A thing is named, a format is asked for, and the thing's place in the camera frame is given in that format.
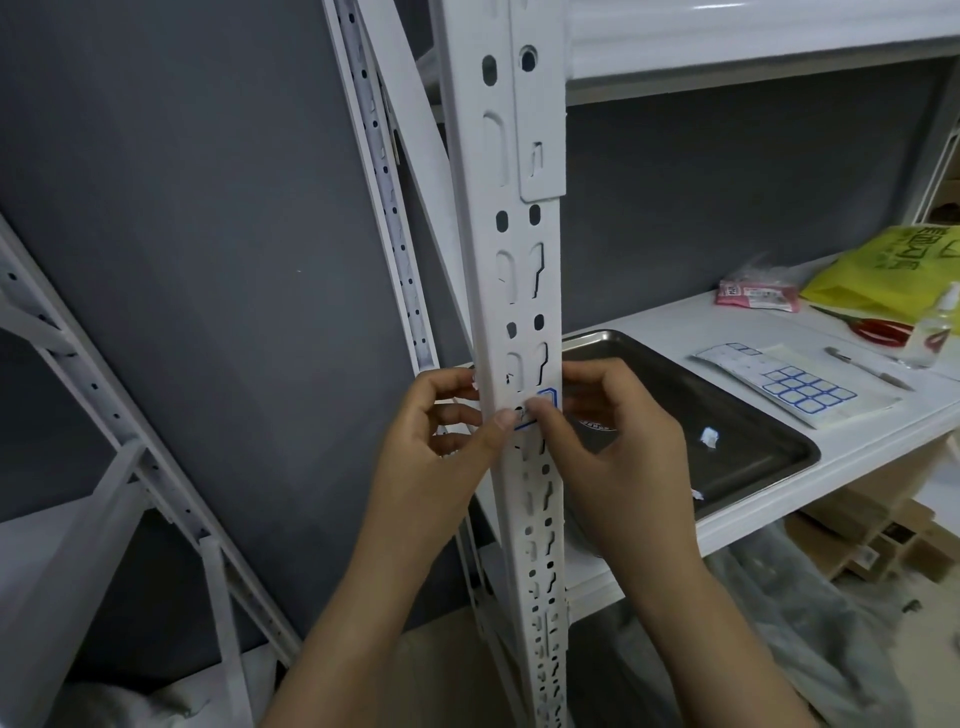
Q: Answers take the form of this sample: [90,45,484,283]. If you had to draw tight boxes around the pink packet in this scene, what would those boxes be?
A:
[713,262,802,314]

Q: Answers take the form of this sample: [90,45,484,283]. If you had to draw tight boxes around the yellow-green plastic bag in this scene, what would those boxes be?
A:
[798,224,960,335]

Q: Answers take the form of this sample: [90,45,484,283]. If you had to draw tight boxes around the steel tray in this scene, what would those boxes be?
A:
[558,329,823,560]

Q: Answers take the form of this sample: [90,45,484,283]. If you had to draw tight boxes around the cardboard box with dark print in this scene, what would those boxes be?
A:
[920,131,960,226]

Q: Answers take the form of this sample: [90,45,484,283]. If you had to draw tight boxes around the white metal shelving rack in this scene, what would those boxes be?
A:
[472,251,960,624]

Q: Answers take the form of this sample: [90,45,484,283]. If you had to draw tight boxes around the white perforated shelf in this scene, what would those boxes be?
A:
[428,0,573,728]

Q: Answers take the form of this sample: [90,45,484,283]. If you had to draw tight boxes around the sheet of blue-bordered labels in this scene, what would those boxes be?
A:
[691,342,858,415]

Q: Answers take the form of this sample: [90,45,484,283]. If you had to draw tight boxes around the brown cardboard box piece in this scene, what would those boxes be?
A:
[783,442,960,586]

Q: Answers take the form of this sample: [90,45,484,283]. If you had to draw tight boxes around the person's right hand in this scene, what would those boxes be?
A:
[524,358,710,594]

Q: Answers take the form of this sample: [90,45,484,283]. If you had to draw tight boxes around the white paper pad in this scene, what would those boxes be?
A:
[691,341,901,430]

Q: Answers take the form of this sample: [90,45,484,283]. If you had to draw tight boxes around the person's left hand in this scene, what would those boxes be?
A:
[352,367,519,594]

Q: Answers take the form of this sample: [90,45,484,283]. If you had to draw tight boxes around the red scissors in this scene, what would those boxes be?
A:
[809,303,920,346]

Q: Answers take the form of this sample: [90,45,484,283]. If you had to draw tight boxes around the clear spray bottle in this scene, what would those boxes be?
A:
[898,281,960,370]

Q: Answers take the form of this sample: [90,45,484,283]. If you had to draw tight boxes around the grey pen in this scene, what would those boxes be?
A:
[824,346,916,393]

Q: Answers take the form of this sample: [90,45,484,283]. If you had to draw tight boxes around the person's right forearm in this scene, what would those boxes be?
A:
[633,558,819,728]

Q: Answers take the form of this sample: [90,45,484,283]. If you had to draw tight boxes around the white-grey cloth bundle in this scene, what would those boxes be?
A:
[63,674,219,728]

